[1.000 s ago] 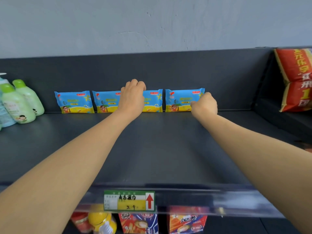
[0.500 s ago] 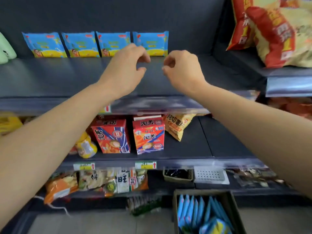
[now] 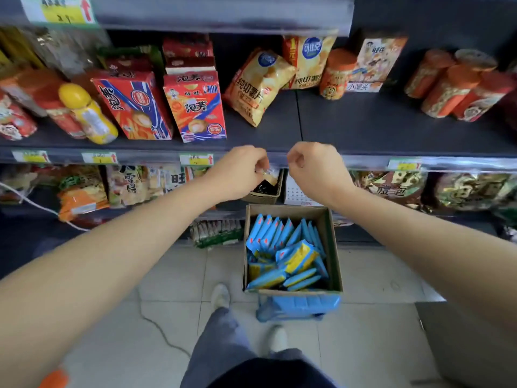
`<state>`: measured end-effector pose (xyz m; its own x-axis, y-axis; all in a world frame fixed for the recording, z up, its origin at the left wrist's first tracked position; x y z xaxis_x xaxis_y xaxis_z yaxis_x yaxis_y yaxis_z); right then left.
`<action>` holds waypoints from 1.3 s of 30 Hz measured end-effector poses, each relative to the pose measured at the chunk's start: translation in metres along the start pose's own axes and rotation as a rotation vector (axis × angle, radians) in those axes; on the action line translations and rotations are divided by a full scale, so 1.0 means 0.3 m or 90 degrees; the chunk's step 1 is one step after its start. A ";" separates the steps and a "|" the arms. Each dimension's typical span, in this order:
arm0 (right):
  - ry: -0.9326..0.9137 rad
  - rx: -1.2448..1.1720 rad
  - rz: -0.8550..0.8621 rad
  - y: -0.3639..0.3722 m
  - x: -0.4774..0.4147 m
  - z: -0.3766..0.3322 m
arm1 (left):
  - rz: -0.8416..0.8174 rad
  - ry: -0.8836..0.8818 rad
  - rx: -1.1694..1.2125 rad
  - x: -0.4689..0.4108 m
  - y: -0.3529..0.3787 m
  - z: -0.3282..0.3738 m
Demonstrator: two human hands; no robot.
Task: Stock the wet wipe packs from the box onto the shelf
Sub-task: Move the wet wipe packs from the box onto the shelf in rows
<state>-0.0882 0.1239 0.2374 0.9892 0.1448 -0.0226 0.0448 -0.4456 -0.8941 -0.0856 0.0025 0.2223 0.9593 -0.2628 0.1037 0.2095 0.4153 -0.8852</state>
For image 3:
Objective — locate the person's left hand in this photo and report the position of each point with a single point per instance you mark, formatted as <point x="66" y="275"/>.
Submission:
<point x="236" y="173"/>

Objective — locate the person's right hand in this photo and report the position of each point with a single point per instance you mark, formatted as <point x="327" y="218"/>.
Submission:
<point x="319" y="169"/>

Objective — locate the brown cardboard box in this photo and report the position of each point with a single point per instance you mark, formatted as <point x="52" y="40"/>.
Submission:
<point x="291" y="212"/>

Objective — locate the blue wipe packets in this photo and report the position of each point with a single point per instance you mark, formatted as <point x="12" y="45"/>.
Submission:
<point x="266" y="234"/>

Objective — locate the dark grey shelf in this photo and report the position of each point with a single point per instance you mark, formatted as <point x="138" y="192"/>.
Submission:
<point x="383" y="125"/>

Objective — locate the person's left forearm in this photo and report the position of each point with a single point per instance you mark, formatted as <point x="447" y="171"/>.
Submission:
<point x="101" y="270"/>

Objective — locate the person's right forearm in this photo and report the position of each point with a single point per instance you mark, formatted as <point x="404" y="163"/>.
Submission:
<point x="436" y="254"/>

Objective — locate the red blue snack box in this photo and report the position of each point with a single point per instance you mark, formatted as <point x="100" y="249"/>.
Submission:
<point x="133" y="105"/>
<point x="196" y="109"/>

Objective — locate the person's left white shoe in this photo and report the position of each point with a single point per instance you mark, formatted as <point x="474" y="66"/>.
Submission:
<point x="220" y="296"/>

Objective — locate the person's white shoe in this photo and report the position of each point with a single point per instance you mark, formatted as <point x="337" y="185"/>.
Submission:
<point x="278" y="339"/>
<point x="220" y="296"/>

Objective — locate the person's right white shoe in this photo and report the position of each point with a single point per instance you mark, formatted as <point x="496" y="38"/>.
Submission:
<point x="278" y="339"/>

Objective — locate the person's left leg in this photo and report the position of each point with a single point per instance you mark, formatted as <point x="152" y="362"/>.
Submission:
<point x="218" y="347"/>

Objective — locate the person's leg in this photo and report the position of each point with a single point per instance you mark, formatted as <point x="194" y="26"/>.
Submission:
<point x="288" y="354"/>
<point x="218" y="347"/>

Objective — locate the person's right leg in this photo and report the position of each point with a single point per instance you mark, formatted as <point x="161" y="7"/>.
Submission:
<point x="288" y="354"/>

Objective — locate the person's dark shirt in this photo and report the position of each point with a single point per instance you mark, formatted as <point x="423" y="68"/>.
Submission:
<point x="270" y="375"/>

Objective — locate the bundle of dark sachets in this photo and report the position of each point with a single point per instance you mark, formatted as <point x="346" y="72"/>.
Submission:
<point x="264" y="187"/>

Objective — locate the white perforated plastic tray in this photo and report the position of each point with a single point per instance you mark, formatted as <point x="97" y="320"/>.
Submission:
<point x="297" y="193"/>

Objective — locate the beige woven basket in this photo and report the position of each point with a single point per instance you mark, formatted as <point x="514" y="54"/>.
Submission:
<point x="258" y="199"/>

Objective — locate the beige sachet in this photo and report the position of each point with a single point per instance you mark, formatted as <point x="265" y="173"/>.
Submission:
<point x="274" y="177"/>

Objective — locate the green yellow price tag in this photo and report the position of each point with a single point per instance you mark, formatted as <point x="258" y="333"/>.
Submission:
<point x="30" y="156"/>
<point x="56" y="10"/>
<point x="99" y="158"/>
<point x="404" y="164"/>
<point x="196" y="159"/>

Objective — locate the white rice cracker multipack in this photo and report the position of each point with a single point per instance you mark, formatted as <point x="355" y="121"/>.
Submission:
<point x="173" y="179"/>

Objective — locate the green white wafer pack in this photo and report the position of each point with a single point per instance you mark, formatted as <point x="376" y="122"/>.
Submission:
<point x="216" y="236"/>

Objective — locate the brown gift snack bag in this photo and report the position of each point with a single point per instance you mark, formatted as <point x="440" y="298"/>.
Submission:
<point x="472" y="189"/>
<point x="392" y="185"/>

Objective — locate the yellow potato chip bag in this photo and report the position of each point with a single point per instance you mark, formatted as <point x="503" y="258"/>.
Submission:
<point x="254" y="88"/>

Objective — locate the orange lidded snack jar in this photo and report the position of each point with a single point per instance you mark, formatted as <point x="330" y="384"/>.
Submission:
<point x="337" y="76"/>

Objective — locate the beige rice cracker bag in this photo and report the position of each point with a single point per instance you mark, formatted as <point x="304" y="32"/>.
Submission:
<point x="127" y="185"/>

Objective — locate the blue plastic pack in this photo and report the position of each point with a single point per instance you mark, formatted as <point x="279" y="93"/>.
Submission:
<point x="299" y="307"/>

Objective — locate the orange red snack packet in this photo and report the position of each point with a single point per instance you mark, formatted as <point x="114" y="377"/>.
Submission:
<point x="91" y="222"/>

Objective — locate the orange green snack bag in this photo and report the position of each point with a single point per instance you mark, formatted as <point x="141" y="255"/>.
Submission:
<point x="80" y="193"/>

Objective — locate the yellow plastic bottle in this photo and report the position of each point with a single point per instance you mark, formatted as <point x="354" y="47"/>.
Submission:
<point x="89" y="117"/>

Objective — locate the dark red snack bag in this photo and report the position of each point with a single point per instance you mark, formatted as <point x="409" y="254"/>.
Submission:
<point x="509" y="105"/>

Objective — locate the clear plastic snack bag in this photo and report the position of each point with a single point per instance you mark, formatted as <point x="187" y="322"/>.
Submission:
<point x="64" y="48"/>

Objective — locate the brown clear snack bag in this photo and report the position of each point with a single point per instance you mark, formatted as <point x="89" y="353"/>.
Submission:
<point x="20" y="181"/>

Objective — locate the red white snack can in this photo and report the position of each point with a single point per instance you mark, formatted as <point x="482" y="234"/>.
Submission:
<point x="16" y="117"/>

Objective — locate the yellow snack bag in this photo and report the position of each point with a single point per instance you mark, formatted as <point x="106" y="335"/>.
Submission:
<point x="18" y="46"/>

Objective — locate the orange object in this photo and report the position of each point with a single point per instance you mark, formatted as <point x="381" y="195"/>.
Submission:
<point x="54" y="379"/>

